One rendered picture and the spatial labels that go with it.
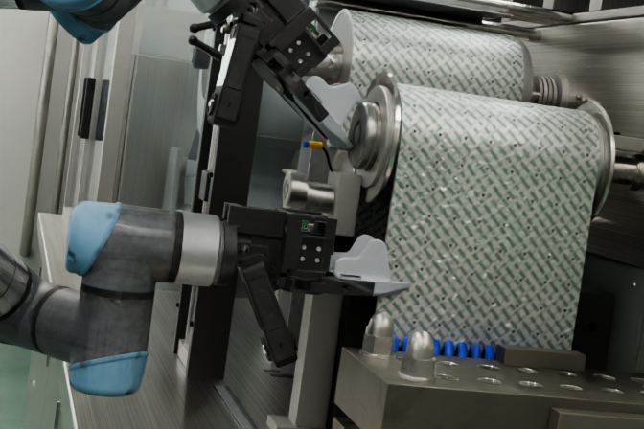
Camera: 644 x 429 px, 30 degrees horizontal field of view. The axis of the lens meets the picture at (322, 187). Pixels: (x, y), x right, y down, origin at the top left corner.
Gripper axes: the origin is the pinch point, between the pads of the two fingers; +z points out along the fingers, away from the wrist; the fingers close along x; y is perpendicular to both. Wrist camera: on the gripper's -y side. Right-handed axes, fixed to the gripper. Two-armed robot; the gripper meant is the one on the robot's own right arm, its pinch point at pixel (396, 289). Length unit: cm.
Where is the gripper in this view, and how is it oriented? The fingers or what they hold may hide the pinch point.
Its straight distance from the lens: 131.0
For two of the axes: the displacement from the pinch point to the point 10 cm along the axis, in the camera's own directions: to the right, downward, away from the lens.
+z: 9.6, 1.2, 2.5
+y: 1.4, -9.9, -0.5
